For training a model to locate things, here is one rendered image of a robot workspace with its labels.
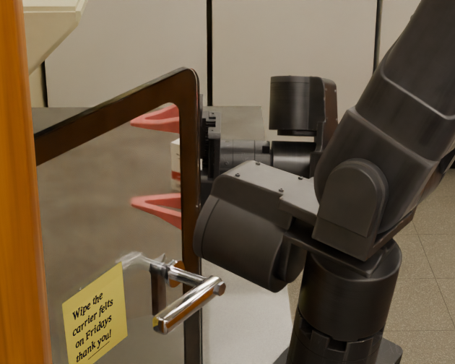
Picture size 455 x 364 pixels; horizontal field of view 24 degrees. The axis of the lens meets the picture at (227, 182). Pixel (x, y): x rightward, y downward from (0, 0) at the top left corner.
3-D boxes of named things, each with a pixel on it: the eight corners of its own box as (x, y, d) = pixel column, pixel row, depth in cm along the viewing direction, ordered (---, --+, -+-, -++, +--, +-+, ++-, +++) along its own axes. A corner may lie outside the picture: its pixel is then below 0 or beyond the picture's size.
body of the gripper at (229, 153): (204, 109, 115) (271, 111, 115) (201, 192, 120) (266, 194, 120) (203, 133, 109) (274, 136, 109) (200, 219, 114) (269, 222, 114)
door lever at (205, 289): (118, 325, 91) (117, 299, 90) (181, 279, 98) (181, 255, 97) (168, 344, 88) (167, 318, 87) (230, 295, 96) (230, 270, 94)
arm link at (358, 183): (388, 178, 57) (438, 140, 64) (209, 103, 61) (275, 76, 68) (331, 359, 62) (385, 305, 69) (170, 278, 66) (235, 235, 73)
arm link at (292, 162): (326, 195, 112) (320, 193, 117) (328, 131, 112) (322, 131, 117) (261, 193, 112) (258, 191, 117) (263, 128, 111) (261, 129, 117)
